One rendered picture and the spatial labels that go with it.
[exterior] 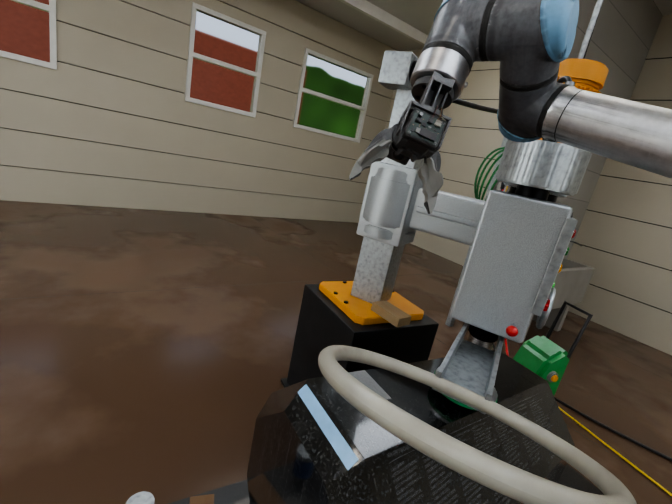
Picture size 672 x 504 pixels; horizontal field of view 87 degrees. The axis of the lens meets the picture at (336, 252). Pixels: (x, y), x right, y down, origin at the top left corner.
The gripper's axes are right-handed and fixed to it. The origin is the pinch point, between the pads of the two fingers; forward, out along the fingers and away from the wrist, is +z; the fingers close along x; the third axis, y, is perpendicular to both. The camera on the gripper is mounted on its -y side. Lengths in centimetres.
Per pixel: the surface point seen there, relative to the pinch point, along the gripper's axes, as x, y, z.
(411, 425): 9.0, 19.6, 28.4
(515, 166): 34, -32, -32
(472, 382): 41, -27, 27
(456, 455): 13.4, 22.5, 28.8
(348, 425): 20, -44, 53
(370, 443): 26, -38, 54
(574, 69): 60, -68, -97
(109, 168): -351, -522, -16
